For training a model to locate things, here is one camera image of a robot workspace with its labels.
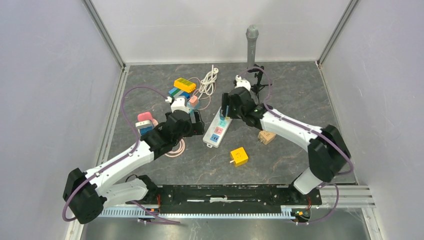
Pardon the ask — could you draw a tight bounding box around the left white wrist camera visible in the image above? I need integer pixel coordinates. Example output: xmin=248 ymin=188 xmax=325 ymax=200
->
xmin=165 ymin=96 xmax=190 ymax=114

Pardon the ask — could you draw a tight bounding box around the grey microphone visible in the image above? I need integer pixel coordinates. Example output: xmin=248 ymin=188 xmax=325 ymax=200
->
xmin=245 ymin=24 xmax=259 ymax=69

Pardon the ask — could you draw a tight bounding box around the beige cube socket adapter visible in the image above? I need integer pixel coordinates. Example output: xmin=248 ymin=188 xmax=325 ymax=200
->
xmin=257 ymin=130 xmax=276 ymax=145

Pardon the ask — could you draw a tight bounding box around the blue white cube adapter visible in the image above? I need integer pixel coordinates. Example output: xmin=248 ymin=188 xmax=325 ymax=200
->
xmin=135 ymin=120 xmax=155 ymax=136

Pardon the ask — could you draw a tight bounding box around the yellow rectangular power strip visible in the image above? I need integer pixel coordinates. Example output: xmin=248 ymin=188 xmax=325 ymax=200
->
xmin=173 ymin=77 xmax=197 ymax=93

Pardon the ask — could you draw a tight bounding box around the small blue plug adapter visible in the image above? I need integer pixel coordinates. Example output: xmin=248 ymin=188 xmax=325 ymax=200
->
xmin=223 ymin=107 xmax=230 ymax=120

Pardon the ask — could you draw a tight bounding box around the pink round socket reel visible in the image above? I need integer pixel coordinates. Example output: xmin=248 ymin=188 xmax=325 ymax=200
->
xmin=137 ymin=111 xmax=159 ymax=127

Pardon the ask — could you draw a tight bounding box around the white coiled power cord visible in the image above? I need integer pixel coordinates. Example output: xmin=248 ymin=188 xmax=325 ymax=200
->
xmin=188 ymin=64 xmax=220 ymax=99

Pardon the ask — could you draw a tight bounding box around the black microphone tripod stand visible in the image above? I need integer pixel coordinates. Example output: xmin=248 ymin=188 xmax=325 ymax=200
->
xmin=248 ymin=64 xmax=273 ymax=101

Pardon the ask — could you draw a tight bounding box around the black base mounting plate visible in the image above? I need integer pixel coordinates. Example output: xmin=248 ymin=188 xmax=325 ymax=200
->
xmin=138 ymin=184 xmax=323 ymax=214

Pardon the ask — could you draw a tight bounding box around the blue green power strip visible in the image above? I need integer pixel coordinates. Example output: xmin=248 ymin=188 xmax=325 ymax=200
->
xmin=168 ymin=87 xmax=191 ymax=100

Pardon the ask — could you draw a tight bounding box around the pink coiled cable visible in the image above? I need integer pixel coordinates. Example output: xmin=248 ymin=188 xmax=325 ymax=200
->
xmin=163 ymin=139 xmax=186 ymax=159

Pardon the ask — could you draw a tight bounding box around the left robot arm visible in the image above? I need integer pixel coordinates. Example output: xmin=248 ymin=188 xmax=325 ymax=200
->
xmin=62 ymin=110 xmax=205 ymax=224

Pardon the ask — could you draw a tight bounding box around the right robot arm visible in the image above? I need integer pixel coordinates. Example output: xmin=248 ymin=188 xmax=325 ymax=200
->
xmin=221 ymin=87 xmax=353 ymax=204

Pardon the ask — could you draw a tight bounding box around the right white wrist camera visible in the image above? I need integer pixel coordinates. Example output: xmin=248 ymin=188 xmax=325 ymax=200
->
xmin=234 ymin=75 xmax=252 ymax=91

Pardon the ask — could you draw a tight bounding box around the yellow cube socket adapter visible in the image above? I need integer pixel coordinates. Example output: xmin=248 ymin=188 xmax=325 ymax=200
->
xmin=230 ymin=147 xmax=249 ymax=167

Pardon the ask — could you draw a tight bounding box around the white multicolour power strip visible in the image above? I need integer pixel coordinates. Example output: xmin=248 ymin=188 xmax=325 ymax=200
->
xmin=202 ymin=109 xmax=232 ymax=148

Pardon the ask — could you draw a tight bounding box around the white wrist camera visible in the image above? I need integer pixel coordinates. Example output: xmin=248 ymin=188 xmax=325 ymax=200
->
xmin=165 ymin=96 xmax=190 ymax=114
xmin=234 ymin=75 xmax=252 ymax=91

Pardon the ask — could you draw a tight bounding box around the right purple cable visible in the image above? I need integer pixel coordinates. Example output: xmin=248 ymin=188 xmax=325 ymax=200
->
xmin=238 ymin=66 xmax=355 ymax=226

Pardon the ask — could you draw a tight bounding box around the grey slotted cable duct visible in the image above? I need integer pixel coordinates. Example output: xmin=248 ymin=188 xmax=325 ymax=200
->
xmin=97 ymin=184 xmax=375 ymax=218

